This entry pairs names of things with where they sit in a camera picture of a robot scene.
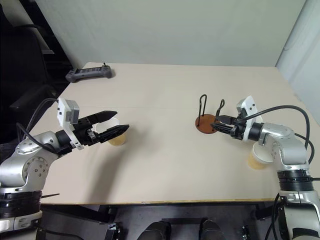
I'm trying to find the black table frame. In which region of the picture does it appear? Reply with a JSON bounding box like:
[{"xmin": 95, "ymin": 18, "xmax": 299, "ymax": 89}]
[{"xmin": 41, "ymin": 199, "xmax": 276, "ymax": 225}]

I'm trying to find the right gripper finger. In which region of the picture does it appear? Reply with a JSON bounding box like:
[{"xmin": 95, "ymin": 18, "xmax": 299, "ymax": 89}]
[
  {"xmin": 210, "ymin": 122, "xmax": 236, "ymax": 137},
  {"xmin": 215, "ymin": 114, "xmax": 236, "ymax": 125}
]

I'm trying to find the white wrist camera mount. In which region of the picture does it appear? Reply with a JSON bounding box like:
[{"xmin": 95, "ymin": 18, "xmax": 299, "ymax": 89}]
[
  {"xmin": 56, "ymin": 97, "xmax": 84, "ymax": 151},
  {"xmin": 236, "ymin": 95, "xmax": 259, "ymax": 142}
]

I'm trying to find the dark rounded shape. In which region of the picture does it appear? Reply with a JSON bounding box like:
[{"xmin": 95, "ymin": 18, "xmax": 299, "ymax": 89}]
[
  {"xmin": 198, "ymin": 219, "xmax": 222, "ymax": 240},
  {"xmin": 137, "ymin": 221, "xmax": 172, "ymax": 240}
]

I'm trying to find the black office chair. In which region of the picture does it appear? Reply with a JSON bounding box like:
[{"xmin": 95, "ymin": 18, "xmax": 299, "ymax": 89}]
[{"xmin": 0, "ymin": 0, "xmax": 73, "ymax": 146}]

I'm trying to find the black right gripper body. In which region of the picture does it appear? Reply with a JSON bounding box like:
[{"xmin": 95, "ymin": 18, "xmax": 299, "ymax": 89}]
[{"xmin": 231, "ymin": 116, "xmax": 248, "ymax": 140}]

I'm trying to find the brown round cup holder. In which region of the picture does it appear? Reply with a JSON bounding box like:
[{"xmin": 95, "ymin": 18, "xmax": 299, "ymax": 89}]
[{"xmin": 194, "ymin": 93, "xmax": 226, "ymax": 135}]

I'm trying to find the black hanging cable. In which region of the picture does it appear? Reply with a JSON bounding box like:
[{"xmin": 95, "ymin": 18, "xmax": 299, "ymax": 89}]
[{"xmin": 264, "ymin": 193, "xmax": 288, "ymax": 240}]

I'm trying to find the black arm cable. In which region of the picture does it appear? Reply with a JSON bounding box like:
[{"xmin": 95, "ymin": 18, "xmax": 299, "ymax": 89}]
[
  {"xmin": 239, "ymin": 105, "xmax": 316, "ymax": 166},
  {"xmin": 16, "ymin": 97, "xmax": 61, "ymax": 154}
]

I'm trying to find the black metal bracket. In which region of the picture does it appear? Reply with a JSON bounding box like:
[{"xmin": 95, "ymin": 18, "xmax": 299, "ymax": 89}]
[
  {"xmin": 104, "ymin": 221, "xmax": 121, "ymax": 240},
  {"xmin": 240, "ymin": 224, "xmax": 251, "ymax": 240}
]

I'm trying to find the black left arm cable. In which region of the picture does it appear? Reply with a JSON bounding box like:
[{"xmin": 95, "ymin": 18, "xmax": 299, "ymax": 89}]
[{"xmin": 16, "ymin": 97, "xmax": 61, "ymax": 154}]

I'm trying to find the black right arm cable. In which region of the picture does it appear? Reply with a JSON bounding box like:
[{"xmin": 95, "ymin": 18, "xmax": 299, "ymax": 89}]
[{"xmin": 239, "ymin": 105, "xmax": 316, "ymax": 166}]

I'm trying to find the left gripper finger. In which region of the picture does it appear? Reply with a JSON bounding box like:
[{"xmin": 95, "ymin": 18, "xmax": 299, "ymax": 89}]
[
  {"xmin": 84, "ymin": 110, "xmax": 119, "ymax": 125},
  {"xmin": 95, "ymin": 123, "xmax": 131, "ymax": 144}
]

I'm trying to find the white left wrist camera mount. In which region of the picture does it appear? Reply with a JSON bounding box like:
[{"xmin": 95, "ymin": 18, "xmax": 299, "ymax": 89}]
[{"xmin": 56, "ymin": 97, "xmax": 84, "ymax": 151}]

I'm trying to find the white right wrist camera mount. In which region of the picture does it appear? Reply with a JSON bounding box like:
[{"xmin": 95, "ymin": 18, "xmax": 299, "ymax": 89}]
[{"xmin": 236, "ymin": 95, "xmax": 259, "ymax": 142}]

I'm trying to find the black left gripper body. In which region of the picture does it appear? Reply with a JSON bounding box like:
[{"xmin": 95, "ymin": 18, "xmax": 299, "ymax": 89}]
[{"xmin": 72, "ymin": 117, "xmax": 101, "ymax": 147}]

